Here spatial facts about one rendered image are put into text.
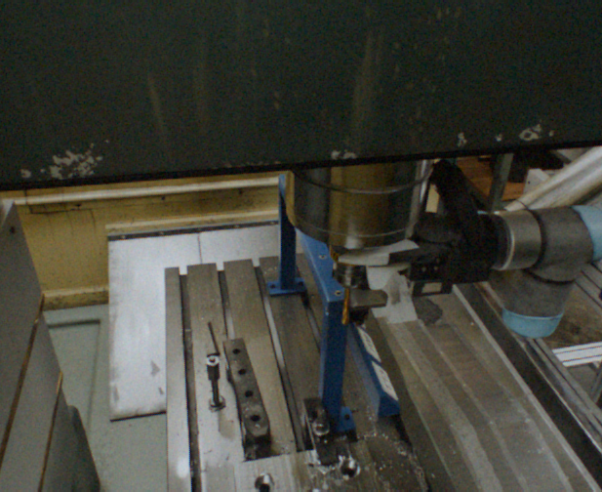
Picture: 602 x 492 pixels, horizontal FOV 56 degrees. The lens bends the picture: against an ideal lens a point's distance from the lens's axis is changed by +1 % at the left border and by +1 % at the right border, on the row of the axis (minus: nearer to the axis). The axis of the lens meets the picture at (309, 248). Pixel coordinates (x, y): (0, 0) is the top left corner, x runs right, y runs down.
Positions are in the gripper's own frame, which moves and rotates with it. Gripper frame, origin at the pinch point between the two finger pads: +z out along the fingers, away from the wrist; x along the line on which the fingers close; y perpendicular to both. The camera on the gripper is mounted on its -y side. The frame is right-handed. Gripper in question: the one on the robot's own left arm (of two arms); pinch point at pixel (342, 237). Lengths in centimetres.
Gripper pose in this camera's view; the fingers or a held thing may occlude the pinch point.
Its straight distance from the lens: 66.4
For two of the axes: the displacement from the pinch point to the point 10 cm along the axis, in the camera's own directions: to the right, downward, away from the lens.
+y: -0.6, 8.3, 5.5
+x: -2.2, -5.5, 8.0
